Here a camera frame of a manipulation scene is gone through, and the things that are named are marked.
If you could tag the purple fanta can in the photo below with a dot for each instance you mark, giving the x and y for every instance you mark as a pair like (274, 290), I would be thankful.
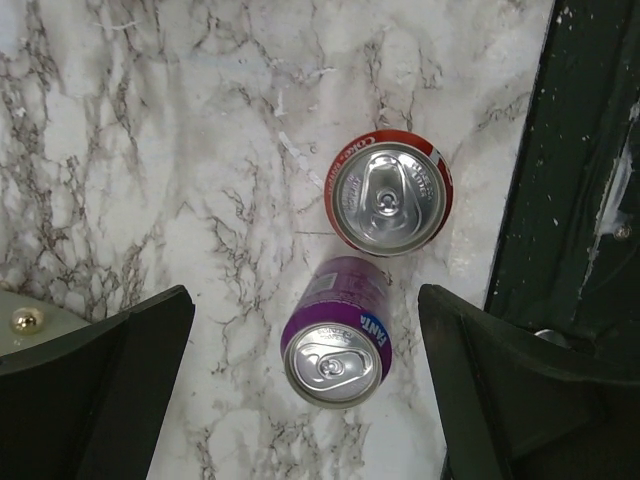
(336, 346)

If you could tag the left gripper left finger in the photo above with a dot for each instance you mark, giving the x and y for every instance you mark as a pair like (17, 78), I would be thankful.
(90, 404)

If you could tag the black metal base frame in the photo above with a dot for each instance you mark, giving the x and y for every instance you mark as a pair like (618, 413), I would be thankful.
(567, 258)

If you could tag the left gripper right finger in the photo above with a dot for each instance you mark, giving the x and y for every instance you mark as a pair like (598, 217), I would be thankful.
(515, 405)

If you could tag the red cola can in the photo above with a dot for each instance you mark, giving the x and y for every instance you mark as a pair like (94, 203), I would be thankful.
(388, 192)

